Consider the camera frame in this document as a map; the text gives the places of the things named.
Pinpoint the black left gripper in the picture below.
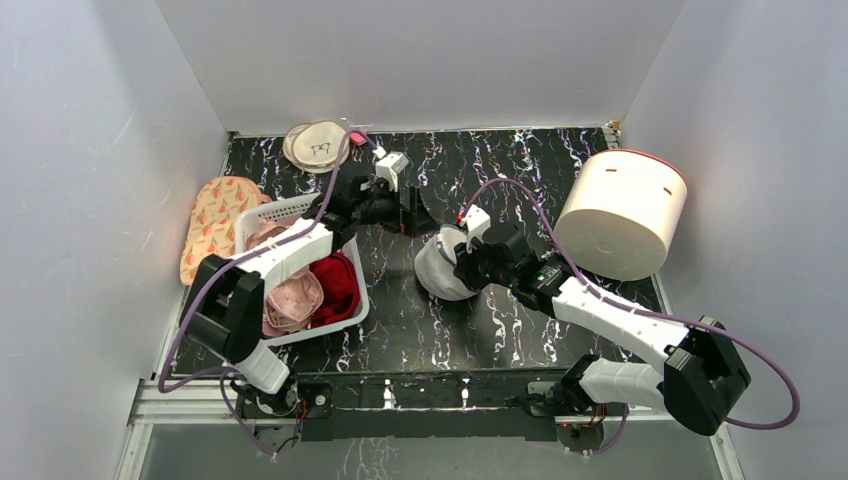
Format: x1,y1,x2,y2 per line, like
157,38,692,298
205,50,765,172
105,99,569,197
353,180,440,240

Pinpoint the white cylindrical mesh laundry bag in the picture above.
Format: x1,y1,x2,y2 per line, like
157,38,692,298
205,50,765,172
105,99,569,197
414,225,478,302

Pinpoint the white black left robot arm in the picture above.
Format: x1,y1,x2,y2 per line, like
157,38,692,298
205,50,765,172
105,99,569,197
169,163,439,416

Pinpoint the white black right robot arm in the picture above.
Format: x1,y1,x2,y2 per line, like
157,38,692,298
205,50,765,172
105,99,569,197
452,224,751,436

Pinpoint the red bra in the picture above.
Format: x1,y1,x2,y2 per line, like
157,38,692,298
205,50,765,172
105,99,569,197
309,252,361,328

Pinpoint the white plastic laundry basket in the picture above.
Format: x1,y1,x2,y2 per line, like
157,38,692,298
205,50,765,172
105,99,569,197
233,194,370,346

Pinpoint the beige round mesh laundry bag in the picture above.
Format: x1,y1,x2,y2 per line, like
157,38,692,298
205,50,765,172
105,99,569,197
282,121,350,174

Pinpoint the pink bra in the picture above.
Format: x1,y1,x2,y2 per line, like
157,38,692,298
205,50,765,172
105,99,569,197
245,216,324,338

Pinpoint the peach floral mesh laundry bag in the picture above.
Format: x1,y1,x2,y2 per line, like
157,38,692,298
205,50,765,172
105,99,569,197
179,176,271,286

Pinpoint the pink small block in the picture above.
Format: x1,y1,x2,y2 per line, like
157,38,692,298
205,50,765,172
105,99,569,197
349,132,368,146

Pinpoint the cream cylindrical drum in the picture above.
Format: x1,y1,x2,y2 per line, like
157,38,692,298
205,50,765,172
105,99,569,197
554,149,688,281

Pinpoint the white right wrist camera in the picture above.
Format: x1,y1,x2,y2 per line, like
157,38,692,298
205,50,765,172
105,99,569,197
458,205,491,252

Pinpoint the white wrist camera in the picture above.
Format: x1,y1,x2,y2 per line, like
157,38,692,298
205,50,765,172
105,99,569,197
373,146,410,192
458,205,491,252

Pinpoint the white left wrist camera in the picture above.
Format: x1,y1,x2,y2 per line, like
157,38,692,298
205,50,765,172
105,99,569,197
373,146,410,192

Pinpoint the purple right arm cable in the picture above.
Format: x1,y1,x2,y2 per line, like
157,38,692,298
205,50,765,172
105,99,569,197
458,177,802,457

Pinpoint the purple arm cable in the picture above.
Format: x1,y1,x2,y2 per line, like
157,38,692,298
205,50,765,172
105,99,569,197
458,177,802,457
156,127,379,460

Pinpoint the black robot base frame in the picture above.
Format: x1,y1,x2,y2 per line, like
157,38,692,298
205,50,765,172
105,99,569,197
127,370,723,465

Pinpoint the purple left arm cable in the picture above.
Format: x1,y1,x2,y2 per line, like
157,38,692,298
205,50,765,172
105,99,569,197
156,127,379,460

